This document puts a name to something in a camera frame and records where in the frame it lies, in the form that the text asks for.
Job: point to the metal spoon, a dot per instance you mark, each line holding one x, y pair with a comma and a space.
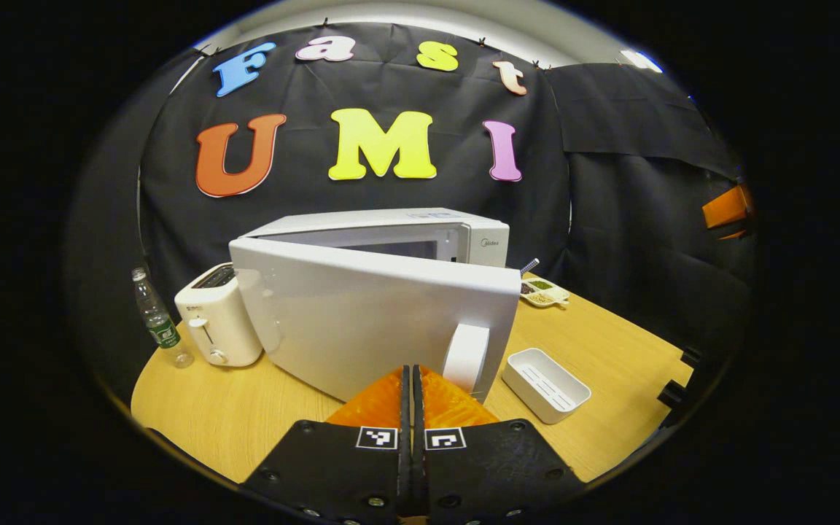
531, 265

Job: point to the small ceiling light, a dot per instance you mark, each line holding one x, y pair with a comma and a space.
640, 60

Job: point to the white microwave oven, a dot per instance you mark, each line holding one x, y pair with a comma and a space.
362, 321

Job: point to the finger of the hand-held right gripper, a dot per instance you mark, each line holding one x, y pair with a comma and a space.
726, 208

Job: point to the white toaster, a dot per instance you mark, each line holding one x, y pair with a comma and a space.
216, 328

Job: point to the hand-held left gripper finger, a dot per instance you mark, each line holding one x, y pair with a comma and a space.
418, 467
405, 467

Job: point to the clear plastic water bottle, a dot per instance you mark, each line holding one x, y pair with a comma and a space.
161, 328

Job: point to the white divided grain dish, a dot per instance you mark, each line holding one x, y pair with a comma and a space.
544, 293

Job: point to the white plastic tray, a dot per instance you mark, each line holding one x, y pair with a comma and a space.
544, 383

